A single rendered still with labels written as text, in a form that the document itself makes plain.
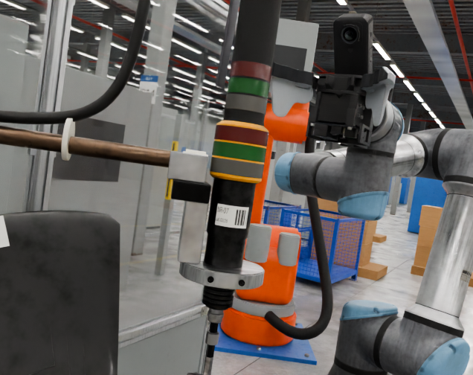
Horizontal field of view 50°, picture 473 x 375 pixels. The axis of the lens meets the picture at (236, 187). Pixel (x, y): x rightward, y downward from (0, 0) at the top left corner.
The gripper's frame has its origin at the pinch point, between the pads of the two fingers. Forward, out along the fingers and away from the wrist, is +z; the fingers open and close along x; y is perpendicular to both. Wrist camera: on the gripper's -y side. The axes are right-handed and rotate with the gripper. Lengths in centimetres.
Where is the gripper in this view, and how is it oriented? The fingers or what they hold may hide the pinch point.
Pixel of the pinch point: (318, 65)
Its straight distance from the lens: 57.0
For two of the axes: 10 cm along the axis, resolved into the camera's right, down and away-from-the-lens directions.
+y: -1.5, 9.9, 0.5
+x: -8.7, -1.5, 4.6
